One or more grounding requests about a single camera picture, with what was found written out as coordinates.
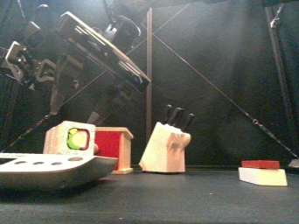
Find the thin diagonal brace rod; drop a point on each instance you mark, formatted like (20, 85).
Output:
(218, 89)
(163, 24)

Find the red wooden open box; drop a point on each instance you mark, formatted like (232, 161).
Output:
(108, 144)

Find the red topped white nigiri sushi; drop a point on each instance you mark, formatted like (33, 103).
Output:
(263, 176)

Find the wooden knife block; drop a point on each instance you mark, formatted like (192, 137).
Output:
(163, 151)

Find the dark side frame post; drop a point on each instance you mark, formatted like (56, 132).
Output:
(280, 78)

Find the white sushi roll green centre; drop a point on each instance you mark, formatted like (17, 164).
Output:
(64, 138)

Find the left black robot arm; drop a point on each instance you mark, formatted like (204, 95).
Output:
(128, 32)

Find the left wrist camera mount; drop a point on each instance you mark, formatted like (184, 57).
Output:
(27, 65)

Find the vertical metal frame pole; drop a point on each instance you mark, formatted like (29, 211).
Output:
(148, 73)

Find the grey metal bracket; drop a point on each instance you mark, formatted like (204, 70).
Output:
(294, 163)

